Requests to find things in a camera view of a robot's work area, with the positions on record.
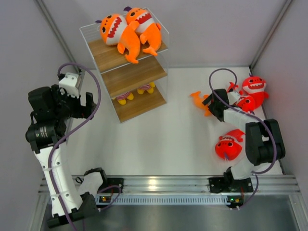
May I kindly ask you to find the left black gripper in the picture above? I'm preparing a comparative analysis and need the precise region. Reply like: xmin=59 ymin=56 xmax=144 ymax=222
xmin=52 ymin=85 xmax=96 ymax=122

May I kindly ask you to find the large orange shark plush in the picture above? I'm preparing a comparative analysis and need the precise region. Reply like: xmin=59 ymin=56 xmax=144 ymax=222
xmin=95 ymin=13 xmax=141 ymax=64

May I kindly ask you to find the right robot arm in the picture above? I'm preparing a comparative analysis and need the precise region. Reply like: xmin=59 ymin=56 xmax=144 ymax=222
xmin=202 ymin=89 xmax=285 ymax=193

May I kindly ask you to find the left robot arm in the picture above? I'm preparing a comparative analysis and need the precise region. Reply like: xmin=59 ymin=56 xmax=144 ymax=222
xmin=26 ymin=84 xmax=109 ymax=228

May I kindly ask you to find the striped yellow-footed plush left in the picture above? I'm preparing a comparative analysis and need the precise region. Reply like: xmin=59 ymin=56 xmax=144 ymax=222
xmin=116 ymin=91 xmax=134 ymax=105

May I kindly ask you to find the striped yellow-footed plush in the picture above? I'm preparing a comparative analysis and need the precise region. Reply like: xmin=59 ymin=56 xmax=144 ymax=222
xmin=137 ymin=82 xmax=155 ymax=95
xmin=116 ymin=91 xmax=134 ymax=105

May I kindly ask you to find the red shark plush middle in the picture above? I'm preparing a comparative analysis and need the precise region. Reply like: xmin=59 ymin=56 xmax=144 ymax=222
xmin=227 ymin=82 xmax=256 ymax=114

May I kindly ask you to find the red shark plush near corner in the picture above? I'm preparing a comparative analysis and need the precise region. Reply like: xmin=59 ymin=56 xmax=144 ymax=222
xmin=242 ymin=76 xmax=269 ymax=109

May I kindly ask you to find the red shark plush front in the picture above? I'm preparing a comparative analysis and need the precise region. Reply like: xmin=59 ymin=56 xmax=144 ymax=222
xmin=215 ymin=129 xmax=244 ymax=161

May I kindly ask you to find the striped yellow-footed plush right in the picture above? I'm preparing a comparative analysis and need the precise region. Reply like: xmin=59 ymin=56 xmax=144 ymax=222
xmin=137 ymin=82 xmax=155 ymax=95

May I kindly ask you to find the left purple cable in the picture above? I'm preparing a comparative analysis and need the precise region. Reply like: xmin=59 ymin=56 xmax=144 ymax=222
xmin=48 ymin=63 xmax=121 ymax=231

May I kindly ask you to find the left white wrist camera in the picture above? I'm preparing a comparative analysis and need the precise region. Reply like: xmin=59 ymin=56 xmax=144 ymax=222
xmin=58 ymin=72 xmax=82 ymax=99

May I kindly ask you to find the white wire wooden shelf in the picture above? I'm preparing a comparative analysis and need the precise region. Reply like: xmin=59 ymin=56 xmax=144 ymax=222
xmin=80 ymin=8 xmax=169 ymax=123

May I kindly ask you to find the aluminium mounting rail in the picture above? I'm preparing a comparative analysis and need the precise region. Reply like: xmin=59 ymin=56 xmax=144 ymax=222
xmin=107 ymin=175 xmax=300 ymax=195

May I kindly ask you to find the white slotted cable duct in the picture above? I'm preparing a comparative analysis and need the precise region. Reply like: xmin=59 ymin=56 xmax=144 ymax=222
xmin=95 ymin=195 xmax=231 ymax=206

